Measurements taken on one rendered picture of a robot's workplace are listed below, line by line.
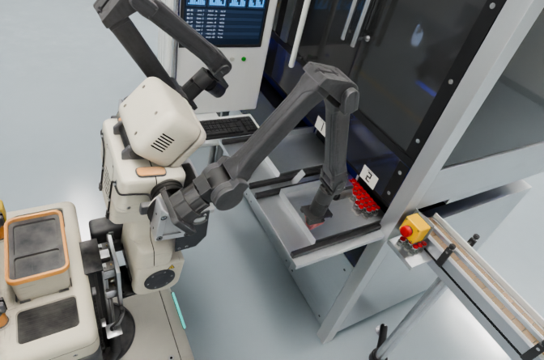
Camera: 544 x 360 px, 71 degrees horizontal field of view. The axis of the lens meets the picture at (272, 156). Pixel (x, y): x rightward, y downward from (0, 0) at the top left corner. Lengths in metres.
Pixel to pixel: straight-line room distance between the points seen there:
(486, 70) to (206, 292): 1.71
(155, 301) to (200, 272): 0.48
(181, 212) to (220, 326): 1.27
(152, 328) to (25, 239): 0.72
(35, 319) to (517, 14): 1.48
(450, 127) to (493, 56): 0.23
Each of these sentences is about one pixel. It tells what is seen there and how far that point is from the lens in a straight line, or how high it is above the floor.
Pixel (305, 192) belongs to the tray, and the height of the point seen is 0.88.
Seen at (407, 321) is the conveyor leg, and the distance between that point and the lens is 1.85.
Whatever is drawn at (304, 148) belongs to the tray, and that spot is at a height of 0.88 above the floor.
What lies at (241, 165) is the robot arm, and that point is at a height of 1.32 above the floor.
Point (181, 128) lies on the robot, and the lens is 0.96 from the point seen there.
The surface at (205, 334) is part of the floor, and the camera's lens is 2.13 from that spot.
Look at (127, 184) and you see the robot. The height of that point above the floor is 1.22.
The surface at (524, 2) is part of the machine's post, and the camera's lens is 1.15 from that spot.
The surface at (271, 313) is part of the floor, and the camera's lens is 2.23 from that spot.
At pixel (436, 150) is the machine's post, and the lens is 1.29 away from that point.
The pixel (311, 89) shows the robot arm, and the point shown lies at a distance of 0.87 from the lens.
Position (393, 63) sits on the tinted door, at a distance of 1.39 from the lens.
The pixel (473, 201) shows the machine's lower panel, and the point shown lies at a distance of 1.95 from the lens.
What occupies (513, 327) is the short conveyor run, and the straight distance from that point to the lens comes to 1.49.
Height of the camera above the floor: 1.92
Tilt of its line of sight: 38 degrees down
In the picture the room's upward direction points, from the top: 15 degrees clockwise
